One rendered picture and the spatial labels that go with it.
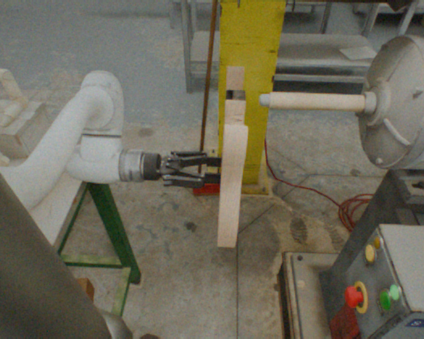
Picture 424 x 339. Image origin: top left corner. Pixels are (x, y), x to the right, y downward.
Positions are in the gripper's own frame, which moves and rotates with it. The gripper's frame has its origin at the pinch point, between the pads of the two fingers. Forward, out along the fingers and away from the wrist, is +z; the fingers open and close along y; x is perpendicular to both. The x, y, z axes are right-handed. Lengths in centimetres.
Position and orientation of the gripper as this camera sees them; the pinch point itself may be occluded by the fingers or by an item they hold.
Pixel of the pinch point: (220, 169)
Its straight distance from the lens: 83.7
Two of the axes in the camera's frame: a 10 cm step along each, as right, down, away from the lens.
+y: -0.5, 5.9, -8.0
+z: 10.0, 0.5, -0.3
